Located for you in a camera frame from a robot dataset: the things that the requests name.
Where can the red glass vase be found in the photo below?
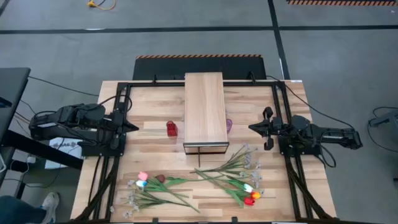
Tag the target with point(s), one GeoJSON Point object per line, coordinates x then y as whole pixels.
{"type": "Point", "coordinates": [171, 129]}

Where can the red artificial tulip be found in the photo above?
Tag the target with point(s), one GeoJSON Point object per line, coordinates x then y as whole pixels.
{"type": "Point", "coordinates": [248, 201]}

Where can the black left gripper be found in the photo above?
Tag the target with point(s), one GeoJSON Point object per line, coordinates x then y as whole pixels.
{"type": "Point", "coordinates": [117, 124]}

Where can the person's shoe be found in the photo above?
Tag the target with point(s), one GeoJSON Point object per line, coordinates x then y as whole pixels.
{"type": "Point", "coordinates": [50, 203]}

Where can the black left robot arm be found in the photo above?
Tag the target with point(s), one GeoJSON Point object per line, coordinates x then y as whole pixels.
{"type": "Point", "coordinates": [77, 115]}

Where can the blue white artificial tulip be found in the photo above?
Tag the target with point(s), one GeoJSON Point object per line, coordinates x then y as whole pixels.
{"type": "Point", "coordinates": [140, 183]}

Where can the person's leg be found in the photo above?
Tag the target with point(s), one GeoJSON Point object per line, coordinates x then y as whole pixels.
{"type": "Point", "coordinates": [18, 211]}

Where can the maroon artificial tulip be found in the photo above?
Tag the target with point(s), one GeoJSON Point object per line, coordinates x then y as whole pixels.
{"type": "Point", "coordinates": [160, 178]}

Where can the black floor mat hazard edge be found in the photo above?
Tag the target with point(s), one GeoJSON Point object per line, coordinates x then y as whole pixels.
{"type": "Point", "coordinates": [161, 68]}

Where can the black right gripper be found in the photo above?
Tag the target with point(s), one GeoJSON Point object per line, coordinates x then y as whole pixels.
{"type": "Point", "coordinates": [275, 127]}

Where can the black desk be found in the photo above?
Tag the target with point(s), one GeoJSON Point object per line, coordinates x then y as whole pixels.
{"type": "Point", "coordinates": [12, 93]}

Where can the pink ribbed glass vase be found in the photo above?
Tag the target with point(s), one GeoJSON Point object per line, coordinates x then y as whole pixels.
{"type": "Point", "coordinates": [229, 125]}

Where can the wooden shelf with black frame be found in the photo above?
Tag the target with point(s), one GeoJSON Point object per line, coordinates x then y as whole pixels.
{"type": "Point", "coordinates": [205, 105]}

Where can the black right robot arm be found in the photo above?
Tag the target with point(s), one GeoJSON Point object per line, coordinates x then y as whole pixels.
{"type": "Point", "coordinates": [326, 133]}

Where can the white printed paper sheet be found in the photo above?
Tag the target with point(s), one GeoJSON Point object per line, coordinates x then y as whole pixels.
{"type": "Point", "coordinates": [62, 155]}

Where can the pink artificial tulip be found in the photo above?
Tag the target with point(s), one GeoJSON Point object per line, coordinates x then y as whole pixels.
{"type": "Point", "coordinates": [143, 176]}

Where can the orange yellow artificial tulip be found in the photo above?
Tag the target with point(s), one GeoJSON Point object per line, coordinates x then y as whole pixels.
{"type": "Point", "coordinates": [255, 195]}

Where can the orange black hazard tape strip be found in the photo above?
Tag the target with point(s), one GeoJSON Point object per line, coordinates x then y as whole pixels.
{"type": "Point", "coordinates": [342, 2]}

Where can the black aluminium table frame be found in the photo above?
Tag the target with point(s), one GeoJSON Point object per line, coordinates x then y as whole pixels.
{"type": "Point", "coordinates": [140, 84]}

